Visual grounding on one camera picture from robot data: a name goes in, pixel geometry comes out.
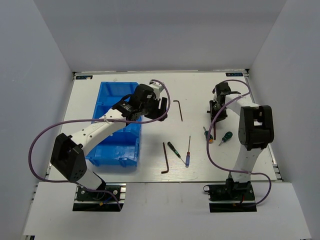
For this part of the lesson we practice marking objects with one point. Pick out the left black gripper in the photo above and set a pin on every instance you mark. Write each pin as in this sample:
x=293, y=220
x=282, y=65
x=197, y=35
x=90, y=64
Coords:
x=163, y=105

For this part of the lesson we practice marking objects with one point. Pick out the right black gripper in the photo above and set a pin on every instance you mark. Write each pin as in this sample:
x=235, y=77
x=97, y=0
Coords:
x=212, y=109

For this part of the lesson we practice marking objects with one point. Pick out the brown hex key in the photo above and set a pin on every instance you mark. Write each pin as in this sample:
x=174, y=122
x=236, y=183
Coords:
x=166, y=160
x=180, y=110
x=214, y=127

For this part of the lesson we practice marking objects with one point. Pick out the brown hex key front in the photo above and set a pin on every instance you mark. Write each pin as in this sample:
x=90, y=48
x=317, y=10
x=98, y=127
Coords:
x=166, y=160

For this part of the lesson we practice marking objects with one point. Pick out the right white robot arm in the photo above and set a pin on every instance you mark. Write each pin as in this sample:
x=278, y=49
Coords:
x=255, y=131

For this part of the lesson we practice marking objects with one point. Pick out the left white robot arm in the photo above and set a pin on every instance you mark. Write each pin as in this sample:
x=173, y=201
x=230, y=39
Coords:
x=69, y=151

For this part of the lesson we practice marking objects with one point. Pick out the green stubby phillips screwdriver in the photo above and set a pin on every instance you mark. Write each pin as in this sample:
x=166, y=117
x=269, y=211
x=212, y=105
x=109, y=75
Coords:
x=227, y=136

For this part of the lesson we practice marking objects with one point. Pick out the green orange stubby screwdriver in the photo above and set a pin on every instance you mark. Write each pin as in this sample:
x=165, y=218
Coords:
x=208, y=135

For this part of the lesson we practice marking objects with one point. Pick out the black green precision screwdriver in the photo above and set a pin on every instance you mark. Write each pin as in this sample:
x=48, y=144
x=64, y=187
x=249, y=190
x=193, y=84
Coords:
x=170, y=145

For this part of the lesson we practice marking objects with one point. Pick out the right table logo sticker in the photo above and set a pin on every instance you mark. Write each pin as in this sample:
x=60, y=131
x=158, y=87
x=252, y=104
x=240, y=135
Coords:
x=234, y=74

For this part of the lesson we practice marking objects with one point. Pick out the table logo sticker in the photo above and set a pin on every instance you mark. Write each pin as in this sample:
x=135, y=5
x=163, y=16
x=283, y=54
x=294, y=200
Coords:
x=83, y=77
x=234, y=74

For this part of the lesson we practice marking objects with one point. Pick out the left table logo sticker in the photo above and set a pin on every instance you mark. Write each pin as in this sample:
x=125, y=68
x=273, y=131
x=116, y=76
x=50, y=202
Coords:
x=83, y=77

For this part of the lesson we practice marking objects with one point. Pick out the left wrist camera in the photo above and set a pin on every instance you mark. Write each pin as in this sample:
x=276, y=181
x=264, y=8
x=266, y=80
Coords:
x=157, y=88

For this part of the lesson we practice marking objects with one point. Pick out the blue handle red screwdriver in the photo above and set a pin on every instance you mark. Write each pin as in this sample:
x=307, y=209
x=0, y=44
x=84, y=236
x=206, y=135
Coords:
x=187, y=159

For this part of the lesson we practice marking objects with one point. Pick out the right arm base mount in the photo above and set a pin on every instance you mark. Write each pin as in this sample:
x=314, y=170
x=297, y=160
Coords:
x=231, y=197

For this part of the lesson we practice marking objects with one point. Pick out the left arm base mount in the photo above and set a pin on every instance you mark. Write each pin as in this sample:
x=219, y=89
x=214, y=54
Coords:
x=87, y=201

